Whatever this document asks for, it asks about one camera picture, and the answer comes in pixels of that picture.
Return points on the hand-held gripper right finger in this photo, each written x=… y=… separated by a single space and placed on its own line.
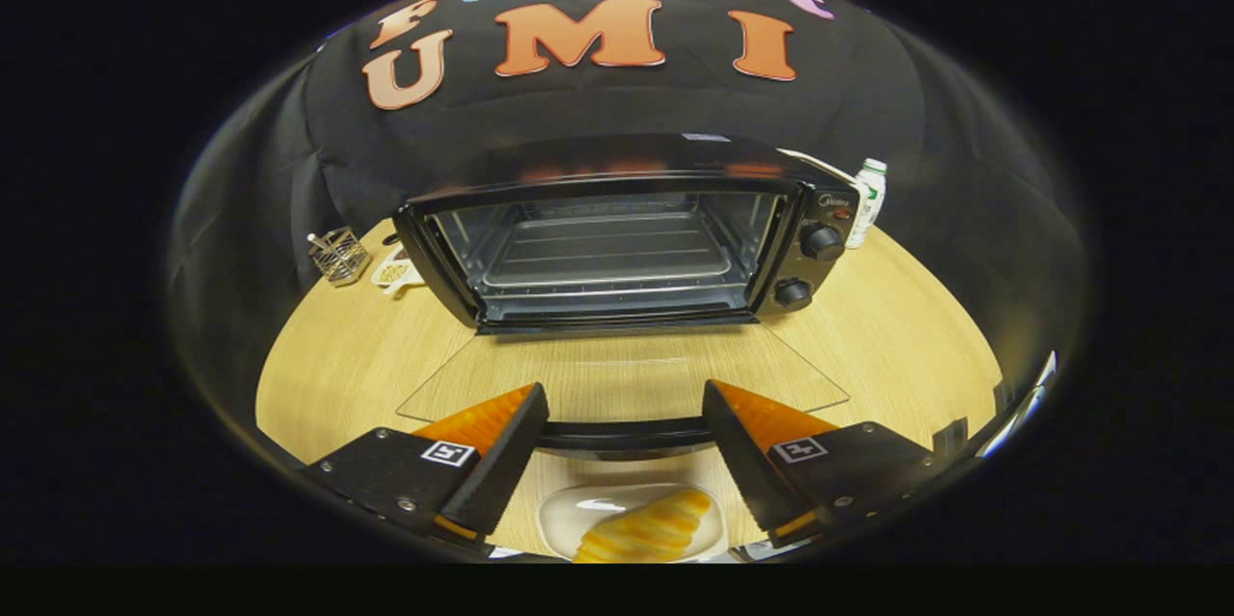
x=750 y=462

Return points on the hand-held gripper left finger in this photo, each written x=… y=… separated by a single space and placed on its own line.
x=501 y=467

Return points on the golden croissant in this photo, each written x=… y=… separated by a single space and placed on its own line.
x=646 y=529

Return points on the black toaster oven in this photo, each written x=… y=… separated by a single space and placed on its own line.
x=819 y=240

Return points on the white plate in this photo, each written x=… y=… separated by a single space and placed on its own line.
x=564 y=515

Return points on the small patterned white dish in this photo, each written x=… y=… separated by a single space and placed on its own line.
x=395 y=274

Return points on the white plastic bottle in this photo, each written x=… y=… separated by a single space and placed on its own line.
x=868 y=197

